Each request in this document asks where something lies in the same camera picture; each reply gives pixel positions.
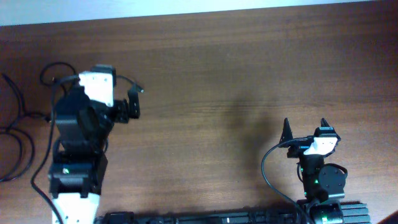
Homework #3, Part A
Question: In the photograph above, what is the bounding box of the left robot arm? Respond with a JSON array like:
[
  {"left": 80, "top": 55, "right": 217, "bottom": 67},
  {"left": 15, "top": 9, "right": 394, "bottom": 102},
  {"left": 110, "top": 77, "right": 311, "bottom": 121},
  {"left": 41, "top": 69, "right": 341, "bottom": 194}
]
[{"left": 49, "top": 83, "right": 143, "bottom": 223}]

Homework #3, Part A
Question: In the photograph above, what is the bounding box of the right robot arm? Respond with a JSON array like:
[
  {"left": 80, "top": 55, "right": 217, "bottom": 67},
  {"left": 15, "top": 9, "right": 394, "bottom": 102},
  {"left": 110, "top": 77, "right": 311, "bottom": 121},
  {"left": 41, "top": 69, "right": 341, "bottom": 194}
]
[{"left": 279, "top": 118, "right": 371, "bottom": 224}]

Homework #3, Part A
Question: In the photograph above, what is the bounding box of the right camera cable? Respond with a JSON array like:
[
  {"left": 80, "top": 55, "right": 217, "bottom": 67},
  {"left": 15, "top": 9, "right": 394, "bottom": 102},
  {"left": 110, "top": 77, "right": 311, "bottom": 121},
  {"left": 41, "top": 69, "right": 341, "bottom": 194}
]
[{"left": 261, "top": 136, "right": 312, "bottom": 224}]

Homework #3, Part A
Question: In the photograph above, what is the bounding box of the camera cable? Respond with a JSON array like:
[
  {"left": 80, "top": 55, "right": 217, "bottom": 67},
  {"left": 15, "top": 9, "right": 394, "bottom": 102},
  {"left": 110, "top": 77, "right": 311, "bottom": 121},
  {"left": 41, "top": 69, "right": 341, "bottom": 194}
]
[
  {"left": 261, "top": 136, "right": 312, "bottom": 224},
  {"left": 30, "top": 74, "right": 81, "bottom": 224}
]

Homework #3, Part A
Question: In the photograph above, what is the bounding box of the left camera cable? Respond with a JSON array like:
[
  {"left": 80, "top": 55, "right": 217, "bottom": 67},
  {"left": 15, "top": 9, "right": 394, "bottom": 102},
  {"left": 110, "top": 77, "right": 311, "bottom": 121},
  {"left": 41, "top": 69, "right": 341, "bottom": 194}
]
[{"left": 30, "top": 74, "right": 81, "bottom": 224}]

